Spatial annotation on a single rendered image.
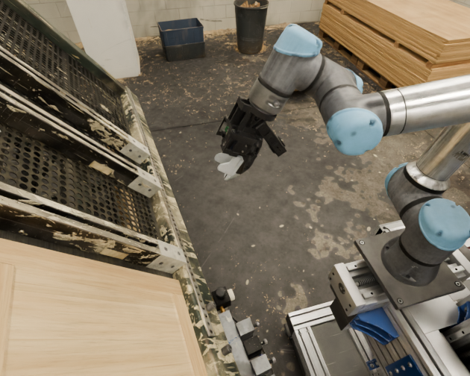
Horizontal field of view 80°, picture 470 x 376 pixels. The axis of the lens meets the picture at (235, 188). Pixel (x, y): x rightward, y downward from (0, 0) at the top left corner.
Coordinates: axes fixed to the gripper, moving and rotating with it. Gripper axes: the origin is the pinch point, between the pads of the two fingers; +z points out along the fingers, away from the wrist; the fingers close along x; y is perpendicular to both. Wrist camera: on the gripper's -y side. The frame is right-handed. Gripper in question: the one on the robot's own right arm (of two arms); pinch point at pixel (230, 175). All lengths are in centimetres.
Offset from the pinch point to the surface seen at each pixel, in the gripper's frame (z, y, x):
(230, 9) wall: 31, -152, -488
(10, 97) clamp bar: 17, 52, -37
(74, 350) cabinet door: 26.3, 28.6, 28.3
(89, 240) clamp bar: 27.1, 28.0, 2.7
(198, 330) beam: 44.3, -5.2, 21.1
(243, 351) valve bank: 52, -24, 27
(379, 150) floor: 32, -222, -126
